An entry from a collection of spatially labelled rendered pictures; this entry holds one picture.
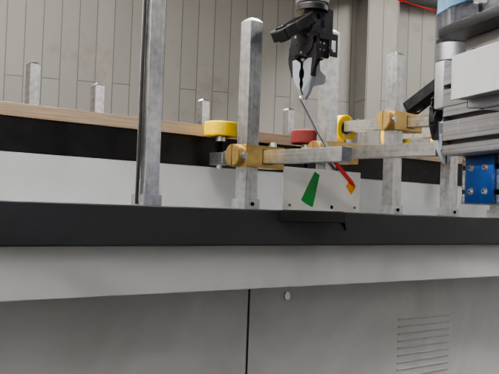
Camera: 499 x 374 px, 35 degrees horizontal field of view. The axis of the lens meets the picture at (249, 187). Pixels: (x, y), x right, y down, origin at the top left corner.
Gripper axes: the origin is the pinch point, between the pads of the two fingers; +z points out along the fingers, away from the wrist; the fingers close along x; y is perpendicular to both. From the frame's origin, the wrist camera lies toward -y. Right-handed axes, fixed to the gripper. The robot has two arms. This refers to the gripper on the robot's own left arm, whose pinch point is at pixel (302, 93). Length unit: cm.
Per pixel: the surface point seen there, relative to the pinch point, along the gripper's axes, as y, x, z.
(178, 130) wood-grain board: -14.4, 27.0, 8.2
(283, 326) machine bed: 22, 28, 58
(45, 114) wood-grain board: -48, 27, 8
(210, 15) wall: 276, 403, -134
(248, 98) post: -10.5, 6.2, 1.8
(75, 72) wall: 175, 447, -77
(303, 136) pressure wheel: 16.8, 16.8, 7.6
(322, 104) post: 14.4, 7.9, 0.3
